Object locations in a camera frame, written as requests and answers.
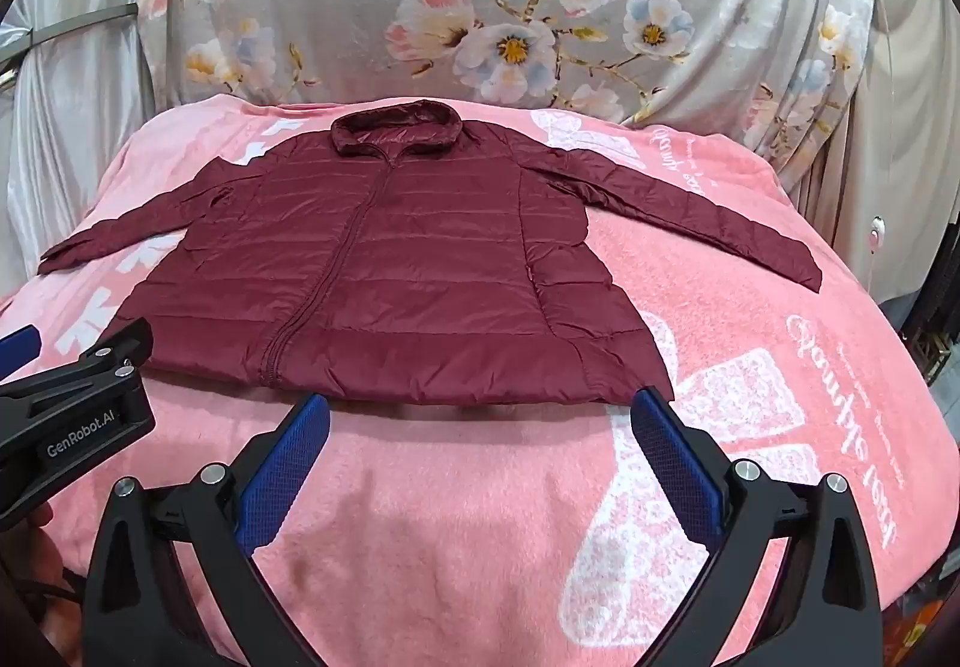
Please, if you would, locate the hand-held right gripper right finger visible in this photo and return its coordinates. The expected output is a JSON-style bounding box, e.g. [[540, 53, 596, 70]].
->
[[630, 386, 883, 667]]

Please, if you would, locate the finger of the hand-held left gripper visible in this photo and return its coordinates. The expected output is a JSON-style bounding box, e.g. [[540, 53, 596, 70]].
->
[[0, 326, 41, 381], [67, 320, 155, 387]]

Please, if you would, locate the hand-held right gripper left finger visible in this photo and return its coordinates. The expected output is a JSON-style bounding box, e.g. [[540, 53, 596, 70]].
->
[[86, 393, 332, 667]]

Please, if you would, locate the maroon puffer jacket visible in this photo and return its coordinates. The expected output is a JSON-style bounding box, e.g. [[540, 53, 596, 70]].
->
[[37, 99, 824, 407]]

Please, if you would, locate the pink printed blanket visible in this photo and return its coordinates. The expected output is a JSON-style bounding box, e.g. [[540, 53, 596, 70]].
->
[[0, 89, 960, 667]]

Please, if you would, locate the white satin curtain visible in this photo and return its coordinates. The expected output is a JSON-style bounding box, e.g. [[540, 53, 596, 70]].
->
[[0, 0, 192, 308]]

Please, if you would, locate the grey metal band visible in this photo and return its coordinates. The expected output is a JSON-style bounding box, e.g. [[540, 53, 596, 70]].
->
[[0, 1, 140, 76]]

